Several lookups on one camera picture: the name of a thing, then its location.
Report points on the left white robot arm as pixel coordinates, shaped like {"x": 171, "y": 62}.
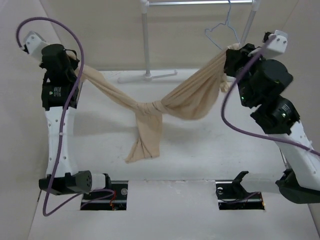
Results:
{"x": 60, "y": 90}

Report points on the blue wire hanger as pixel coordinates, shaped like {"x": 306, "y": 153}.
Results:
{"x": 222, "y": 27}

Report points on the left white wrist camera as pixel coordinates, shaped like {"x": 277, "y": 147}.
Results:
{"x": 34, "y": 43}

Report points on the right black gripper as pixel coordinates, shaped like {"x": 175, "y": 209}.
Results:
{"x": 237, "y": 57}

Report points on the beige trousers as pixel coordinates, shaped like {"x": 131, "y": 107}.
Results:
{"x": 191, "y": 100}

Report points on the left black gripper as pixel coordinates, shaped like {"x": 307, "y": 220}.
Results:
{"x": 73, "y": 62}

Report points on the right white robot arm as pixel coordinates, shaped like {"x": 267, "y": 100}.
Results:
{"x": 260, "y": 82}

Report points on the white clothes rack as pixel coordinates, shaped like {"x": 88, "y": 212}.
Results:
{"x": 145, "y": 4}

